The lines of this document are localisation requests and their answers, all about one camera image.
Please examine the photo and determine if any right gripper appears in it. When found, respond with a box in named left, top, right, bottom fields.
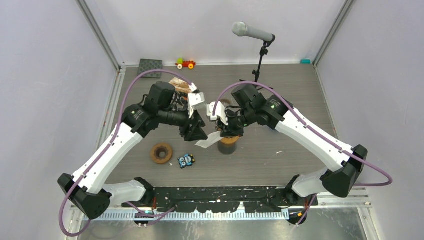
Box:
left=217, top=105, right=256, bottom=138

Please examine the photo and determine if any black microphone tripod stand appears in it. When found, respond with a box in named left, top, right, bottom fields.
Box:
left=252, top=41, right=273, bottom=83

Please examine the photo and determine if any orange coffee filter bag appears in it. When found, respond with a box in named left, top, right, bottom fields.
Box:
left=168, top=77, right=192, bottom=95

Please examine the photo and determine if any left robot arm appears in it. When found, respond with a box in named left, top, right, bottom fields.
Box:
left=58, top=81, right=208, bottom=220

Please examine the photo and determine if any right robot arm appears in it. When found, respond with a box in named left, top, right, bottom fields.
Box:
left=208, top=81, right=368, bottom=205

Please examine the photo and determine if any dark wooden dripper ring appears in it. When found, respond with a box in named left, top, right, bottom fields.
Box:
left=149, top=142, right=174, bottom=165

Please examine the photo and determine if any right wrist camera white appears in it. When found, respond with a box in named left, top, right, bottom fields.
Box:
left=206, top=101, right=229, bottom=126

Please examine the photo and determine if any glass carafe with wooden collar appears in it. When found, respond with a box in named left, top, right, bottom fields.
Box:
left=219, top=98, right=232, bottom=107

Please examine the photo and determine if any white paper coffee filter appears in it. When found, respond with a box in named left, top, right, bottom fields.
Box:
left=195, top=131, right=223, bottom=149

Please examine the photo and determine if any blue owl toy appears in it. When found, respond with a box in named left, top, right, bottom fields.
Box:
left=178, top=154, right=196, bottom=169

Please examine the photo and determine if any grey microphone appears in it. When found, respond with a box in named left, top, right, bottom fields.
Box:
left=231, top=22, right=276, bottom=43

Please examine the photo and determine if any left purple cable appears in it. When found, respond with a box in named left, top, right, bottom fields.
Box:
left=58, top=69, right=198, bottom=238

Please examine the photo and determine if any toy train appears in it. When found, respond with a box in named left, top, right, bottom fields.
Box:
left=175, top=57, right=196, bottom=70

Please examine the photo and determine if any dark glass carafe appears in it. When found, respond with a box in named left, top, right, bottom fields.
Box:
left=217, top=142, right=237, bottom=155

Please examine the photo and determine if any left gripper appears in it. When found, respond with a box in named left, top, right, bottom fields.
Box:
left=159, top=106, right=209, bottom=141

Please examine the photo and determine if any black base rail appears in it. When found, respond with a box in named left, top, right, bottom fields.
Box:
left=132, top=186, right=313, bottom=213

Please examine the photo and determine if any teal block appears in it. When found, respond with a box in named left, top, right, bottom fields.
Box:
left=300, top=58, right=312, bottom=65

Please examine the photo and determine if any dark grey studded plate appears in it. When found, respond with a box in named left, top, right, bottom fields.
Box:
left=137, top=58, right=163, bottom=79

